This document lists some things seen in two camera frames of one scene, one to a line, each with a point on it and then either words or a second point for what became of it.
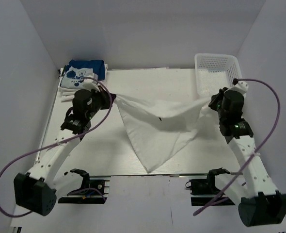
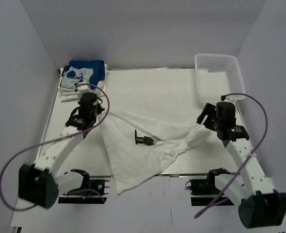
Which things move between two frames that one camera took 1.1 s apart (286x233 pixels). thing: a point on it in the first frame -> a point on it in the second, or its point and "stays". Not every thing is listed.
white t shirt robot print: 159,128 -> 139,150
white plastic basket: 214,72 stays
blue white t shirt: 73,73 stays
